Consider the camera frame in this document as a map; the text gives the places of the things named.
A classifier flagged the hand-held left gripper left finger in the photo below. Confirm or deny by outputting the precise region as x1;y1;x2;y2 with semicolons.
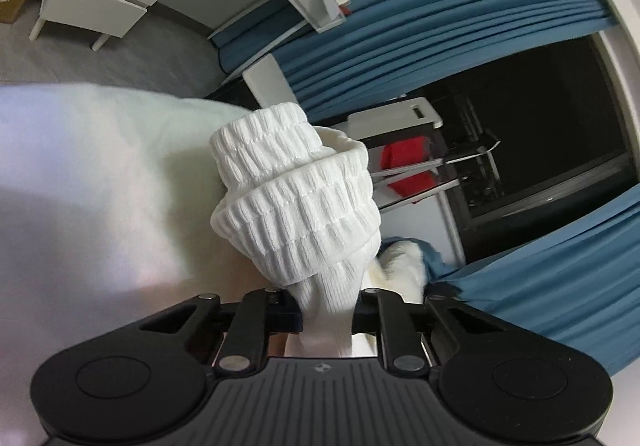
139;289;304;372

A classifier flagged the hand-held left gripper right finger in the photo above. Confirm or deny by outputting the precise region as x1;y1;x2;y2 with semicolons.
352;289;501;372

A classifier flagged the white knit sweater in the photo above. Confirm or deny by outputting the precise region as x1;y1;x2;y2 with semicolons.
0;81;385;360

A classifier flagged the white fluffy cloth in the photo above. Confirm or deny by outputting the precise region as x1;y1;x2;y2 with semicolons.
372;237;428;304

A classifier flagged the blue cloth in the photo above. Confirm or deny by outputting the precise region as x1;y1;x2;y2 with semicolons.
415;238;463;283

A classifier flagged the red cloth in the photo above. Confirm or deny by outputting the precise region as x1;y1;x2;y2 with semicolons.
380;136;437;199

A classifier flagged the blue curtain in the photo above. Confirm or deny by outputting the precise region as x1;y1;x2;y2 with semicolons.
207;0;623;124
430;188;640;377

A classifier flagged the dark window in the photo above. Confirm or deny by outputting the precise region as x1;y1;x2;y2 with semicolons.
370;31;632;267

